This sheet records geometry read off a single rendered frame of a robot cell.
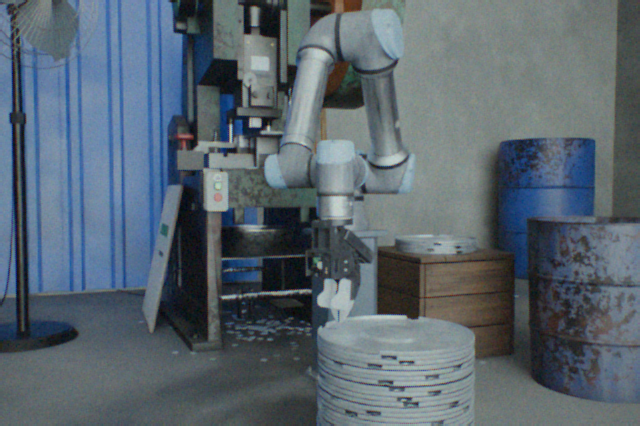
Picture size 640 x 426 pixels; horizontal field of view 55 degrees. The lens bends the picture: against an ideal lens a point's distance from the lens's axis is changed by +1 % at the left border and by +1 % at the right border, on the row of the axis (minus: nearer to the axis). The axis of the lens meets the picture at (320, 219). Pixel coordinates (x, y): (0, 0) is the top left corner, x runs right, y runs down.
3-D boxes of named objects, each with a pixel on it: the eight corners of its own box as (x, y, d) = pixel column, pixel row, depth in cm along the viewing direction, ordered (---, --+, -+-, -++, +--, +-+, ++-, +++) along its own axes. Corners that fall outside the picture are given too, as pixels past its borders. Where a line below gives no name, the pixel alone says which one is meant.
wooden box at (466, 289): (514, 353, 212) (515, 253, 210) (419, 366, 197) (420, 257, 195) (446, 329, 248) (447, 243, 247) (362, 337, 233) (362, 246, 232)
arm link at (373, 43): (370, 177, 187) (341, 3, 152) (419, 177, 182) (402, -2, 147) (363, 203, 178) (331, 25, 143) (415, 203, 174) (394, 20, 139)
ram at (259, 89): (281, 107, 242) (281, 31, 240) (245, 105, 236) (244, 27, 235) (268, 112, 258) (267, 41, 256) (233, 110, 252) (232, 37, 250)
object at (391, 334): (483, 326, 123) (483, 322, 123) (460, 364, 96) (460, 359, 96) (347, 314, 134) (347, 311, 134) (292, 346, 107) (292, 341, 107)
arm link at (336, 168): (360, 142, 125) (349, 138, 116) (359, 196, 125) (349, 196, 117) (323, 143, 127) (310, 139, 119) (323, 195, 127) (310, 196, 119)
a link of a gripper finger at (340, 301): (324, 326, 121) (324, 279, 120) (343, 321, 125) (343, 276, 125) (336, 328, 119) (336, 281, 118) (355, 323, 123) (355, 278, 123)
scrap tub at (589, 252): (717, 394, 171) (723, 221, 169) (605, 415, 155) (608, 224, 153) (594, 356, 210) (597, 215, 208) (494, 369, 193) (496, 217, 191)
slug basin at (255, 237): (308, 253, 245) (308, 228, 244) (224, 257, 231) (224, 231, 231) (279, 246, 276) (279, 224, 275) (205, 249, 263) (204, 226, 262)
